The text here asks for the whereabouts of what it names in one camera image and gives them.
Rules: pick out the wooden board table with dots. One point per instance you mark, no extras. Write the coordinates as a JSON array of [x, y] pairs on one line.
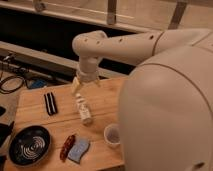
[[102, 101]]

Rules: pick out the small white bottle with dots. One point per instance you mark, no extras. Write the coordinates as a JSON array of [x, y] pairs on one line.
[[83, 109]]

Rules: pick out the black patterned plate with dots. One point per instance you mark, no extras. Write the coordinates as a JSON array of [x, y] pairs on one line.
[[29, 145]]

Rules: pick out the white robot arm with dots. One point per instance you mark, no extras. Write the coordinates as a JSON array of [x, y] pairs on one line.
[[165, 108]]

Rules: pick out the blue box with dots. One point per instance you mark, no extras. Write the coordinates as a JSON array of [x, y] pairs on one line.
[[39, 83]]

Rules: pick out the blue sponge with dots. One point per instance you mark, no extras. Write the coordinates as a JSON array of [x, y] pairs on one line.
[[80, 147]]

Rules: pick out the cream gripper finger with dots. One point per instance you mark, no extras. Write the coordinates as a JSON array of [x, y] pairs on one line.
[[97, 82], [76, 85]]

